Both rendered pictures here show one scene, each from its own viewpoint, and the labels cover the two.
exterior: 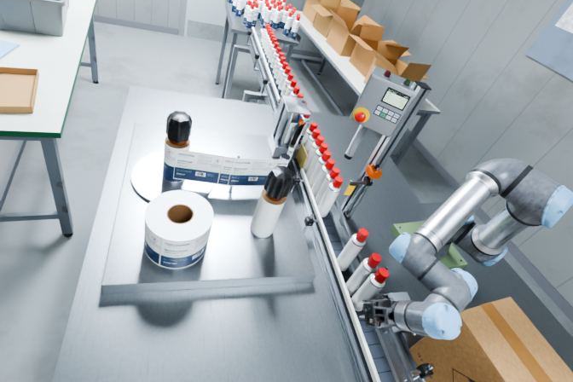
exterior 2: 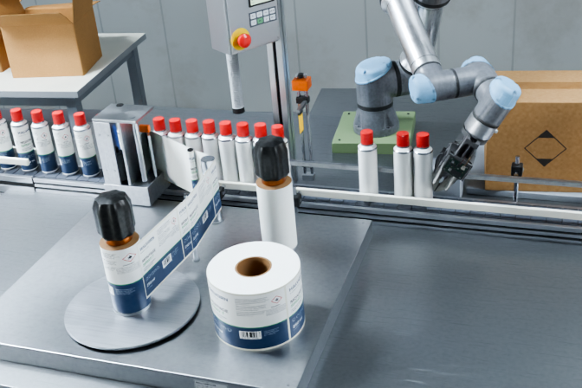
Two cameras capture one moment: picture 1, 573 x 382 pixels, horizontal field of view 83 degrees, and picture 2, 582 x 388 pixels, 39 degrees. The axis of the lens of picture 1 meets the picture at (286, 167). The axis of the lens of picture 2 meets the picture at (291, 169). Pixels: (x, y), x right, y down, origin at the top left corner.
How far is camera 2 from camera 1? 129 cm
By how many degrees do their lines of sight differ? 38
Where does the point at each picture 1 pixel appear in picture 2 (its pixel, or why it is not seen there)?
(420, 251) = (437, 73)
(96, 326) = not seen: outside the picture
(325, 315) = (419, 237)
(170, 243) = (293, 284)
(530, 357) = (543, 83)
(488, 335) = not seen: hidden behind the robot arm
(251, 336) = (416, 297)
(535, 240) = not seen: hidden behind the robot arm
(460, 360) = (522, 132)
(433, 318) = (502, 91)
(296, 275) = (365, 235)
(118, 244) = (233, 374)
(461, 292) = (487, 67)
